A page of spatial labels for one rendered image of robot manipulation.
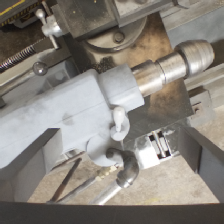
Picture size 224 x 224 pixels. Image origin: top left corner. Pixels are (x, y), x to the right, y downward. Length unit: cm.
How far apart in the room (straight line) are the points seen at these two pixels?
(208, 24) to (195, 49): 49
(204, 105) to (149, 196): 159
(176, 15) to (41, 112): 58
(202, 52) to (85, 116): 29
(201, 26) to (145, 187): 168
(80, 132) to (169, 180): 174
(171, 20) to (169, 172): 159
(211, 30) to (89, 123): 71
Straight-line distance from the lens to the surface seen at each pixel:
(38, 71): 41
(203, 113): 72
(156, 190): 207
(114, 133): 33
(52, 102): 36
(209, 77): 74
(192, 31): 85
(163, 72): 38
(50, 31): 51
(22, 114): 40
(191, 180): 212
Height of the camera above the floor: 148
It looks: 74 degrees down
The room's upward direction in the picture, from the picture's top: 175 degrees counter-clockwise
